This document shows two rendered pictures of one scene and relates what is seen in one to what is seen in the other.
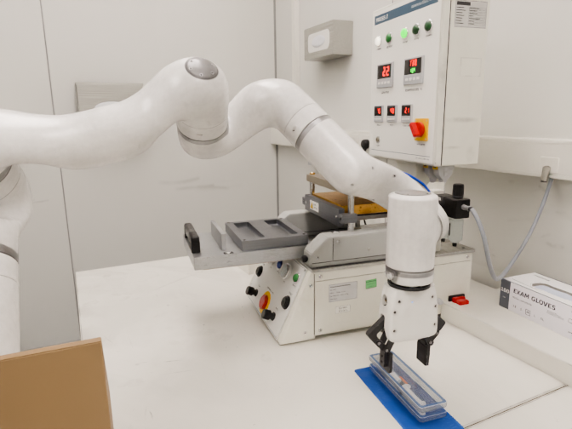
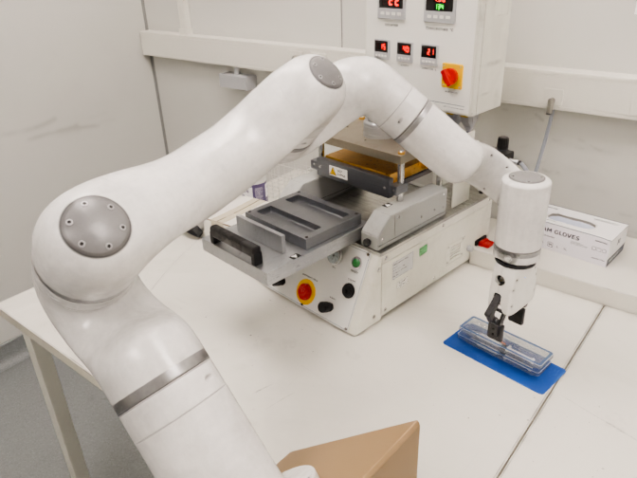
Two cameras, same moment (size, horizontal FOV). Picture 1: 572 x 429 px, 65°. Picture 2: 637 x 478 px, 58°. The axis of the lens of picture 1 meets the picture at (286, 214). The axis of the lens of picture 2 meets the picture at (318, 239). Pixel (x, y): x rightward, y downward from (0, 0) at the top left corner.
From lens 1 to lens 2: 56 cm
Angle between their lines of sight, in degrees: 27
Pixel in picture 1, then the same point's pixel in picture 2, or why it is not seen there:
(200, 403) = (338, 425)
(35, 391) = not seen: outside the picture
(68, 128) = (199, 178)
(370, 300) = (422, 266)
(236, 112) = not seen: hidden behind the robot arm
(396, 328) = (513, 303)
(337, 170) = (455, 163)
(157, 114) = (286, 137)
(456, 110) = (489, 53)
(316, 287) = (383, 269)
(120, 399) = not seen: hidden behind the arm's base
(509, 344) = (548, 279)
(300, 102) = (403, 88)
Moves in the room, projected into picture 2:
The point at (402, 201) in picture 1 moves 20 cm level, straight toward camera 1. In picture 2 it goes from (528, 191) to (601, 244)
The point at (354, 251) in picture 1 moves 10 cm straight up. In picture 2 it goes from (410, 222) to (411, 180)
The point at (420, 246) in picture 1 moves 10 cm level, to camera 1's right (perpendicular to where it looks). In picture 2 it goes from (539, 228) to (581, 216)
